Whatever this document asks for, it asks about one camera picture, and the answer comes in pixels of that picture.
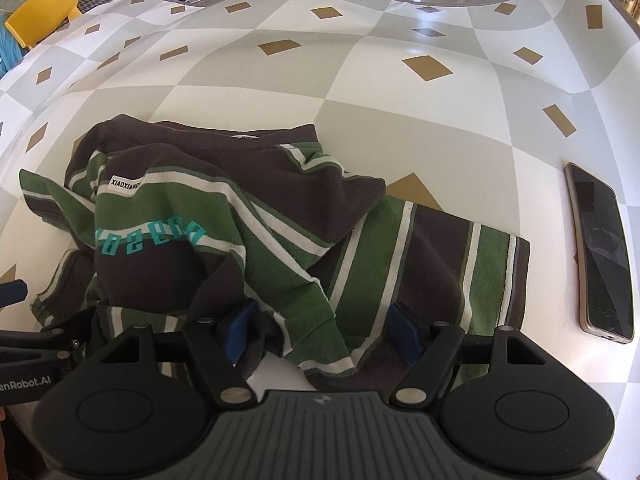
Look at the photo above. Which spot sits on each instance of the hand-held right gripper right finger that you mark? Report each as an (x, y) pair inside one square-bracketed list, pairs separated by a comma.
[(405, 332)]

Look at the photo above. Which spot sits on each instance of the blue printed cloth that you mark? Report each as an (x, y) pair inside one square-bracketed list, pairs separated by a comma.
[(10, 52)]

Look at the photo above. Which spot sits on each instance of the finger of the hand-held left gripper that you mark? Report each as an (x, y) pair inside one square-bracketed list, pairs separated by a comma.
[(12, 292), (60, 342)]

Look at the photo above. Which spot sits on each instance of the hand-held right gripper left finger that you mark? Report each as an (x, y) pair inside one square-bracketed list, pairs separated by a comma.
[(239, 332)]

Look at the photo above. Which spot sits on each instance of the green brown striped t-shirt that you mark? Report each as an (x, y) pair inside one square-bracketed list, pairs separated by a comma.
[(280, 220)]

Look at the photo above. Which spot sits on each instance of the yellow plastic chair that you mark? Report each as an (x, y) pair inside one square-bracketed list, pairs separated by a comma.
[(42, 12)]

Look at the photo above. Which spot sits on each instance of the black smartphone gold case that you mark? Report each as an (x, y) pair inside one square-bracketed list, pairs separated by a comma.
[(600, 250)]

